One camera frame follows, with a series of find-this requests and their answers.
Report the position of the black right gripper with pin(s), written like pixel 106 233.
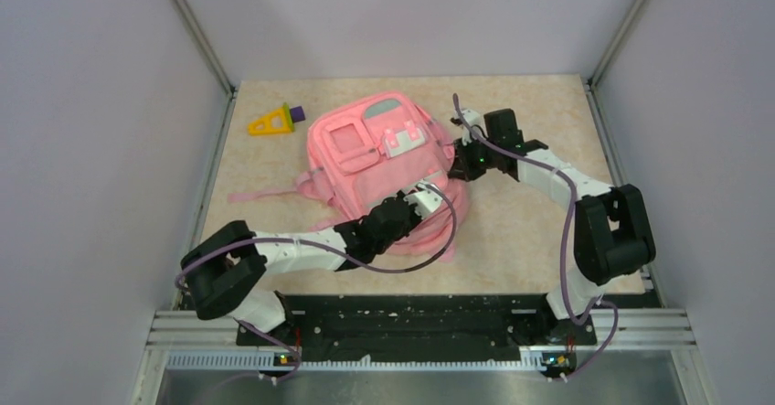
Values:
pixel 462 167

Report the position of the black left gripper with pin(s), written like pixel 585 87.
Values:
pixel 415 219

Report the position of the pink student backpack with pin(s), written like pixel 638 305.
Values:
pixel 362 152

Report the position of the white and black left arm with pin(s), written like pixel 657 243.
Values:
pixel 222 274

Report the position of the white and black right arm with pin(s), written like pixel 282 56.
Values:
pixel 606 232

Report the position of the yellow and purple toy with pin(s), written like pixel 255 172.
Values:
pixel 280 121

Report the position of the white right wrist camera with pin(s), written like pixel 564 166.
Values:
pixel 472 124

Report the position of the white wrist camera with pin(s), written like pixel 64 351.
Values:
pixel 424 198
pixel 472 124

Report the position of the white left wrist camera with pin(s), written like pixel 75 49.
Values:
pixel 424 198

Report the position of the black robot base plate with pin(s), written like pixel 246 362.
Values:
pixel 426 328

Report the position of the aluminium frame rail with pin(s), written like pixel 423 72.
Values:
pixel 643 356

